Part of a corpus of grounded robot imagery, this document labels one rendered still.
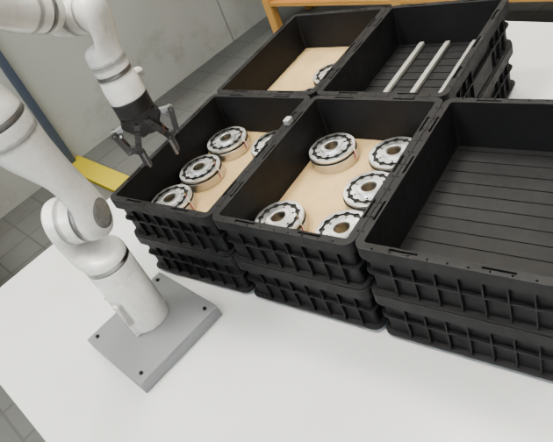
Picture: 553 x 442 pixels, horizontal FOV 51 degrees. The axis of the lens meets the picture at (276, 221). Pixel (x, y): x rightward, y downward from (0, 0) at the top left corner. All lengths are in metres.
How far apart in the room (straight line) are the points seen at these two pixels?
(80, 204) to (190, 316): 0.34
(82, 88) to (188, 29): 0.86
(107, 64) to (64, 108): 2.64
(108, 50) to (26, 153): 0.26
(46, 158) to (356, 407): 0.64
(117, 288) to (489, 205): 0.69
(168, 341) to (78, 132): 2.74
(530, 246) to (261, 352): 0.51
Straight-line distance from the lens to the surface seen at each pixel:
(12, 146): 0.97
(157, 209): 1.16
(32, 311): 1.56
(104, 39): 1.11
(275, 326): 1.14
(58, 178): 1.01
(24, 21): 1.01
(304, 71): 1.64
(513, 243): 0.98
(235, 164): 1.36
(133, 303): 1.18
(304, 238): 0.93
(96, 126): 3.86
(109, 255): 1.12
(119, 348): 1.25
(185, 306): 1.23
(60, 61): 3.73
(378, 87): 1.45
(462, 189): 1.09
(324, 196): 1.16
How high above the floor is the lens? 1.53
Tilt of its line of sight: 38 degrees down
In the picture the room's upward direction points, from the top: 25 degrees counter-clockwise
